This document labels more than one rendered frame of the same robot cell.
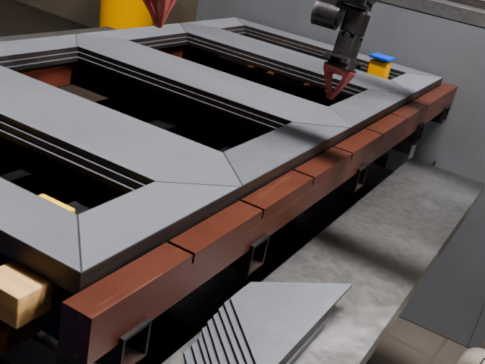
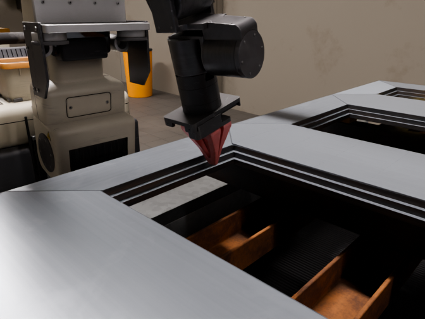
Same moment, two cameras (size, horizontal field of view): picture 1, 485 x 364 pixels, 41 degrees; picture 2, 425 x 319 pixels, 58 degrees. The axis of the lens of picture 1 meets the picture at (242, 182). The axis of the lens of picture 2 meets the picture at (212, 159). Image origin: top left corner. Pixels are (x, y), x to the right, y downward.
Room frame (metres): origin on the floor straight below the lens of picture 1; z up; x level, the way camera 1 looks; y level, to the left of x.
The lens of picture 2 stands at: (2.02, 0.02, 1.06)
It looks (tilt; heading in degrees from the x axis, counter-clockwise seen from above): 21 degrees down; 198
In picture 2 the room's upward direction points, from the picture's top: straight up
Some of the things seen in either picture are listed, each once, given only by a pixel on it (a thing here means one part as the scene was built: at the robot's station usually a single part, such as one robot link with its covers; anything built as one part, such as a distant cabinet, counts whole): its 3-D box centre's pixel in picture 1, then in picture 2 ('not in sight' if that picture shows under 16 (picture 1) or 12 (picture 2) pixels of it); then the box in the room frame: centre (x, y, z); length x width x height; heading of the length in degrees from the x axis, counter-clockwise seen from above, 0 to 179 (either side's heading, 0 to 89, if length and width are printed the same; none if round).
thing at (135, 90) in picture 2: not in sight; (138, 72); (-2.65, -2.56, 0.31); 0.40 x 0.39 x 0.62; 60
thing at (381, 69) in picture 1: (372, 92); not in sight; (1.89, -0.32, 0.78); 0.05 x 0.05 x 0.19; 64
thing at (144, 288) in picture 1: (355, 153); not in sight; (1.26, -0.21, 0.80); 1.62 x 0.04 x 0.06; 154
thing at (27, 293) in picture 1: (15, 293); not in sight; (0.58, 0.22, 0.79); 0.06 x 0.05 x 0.04; 64
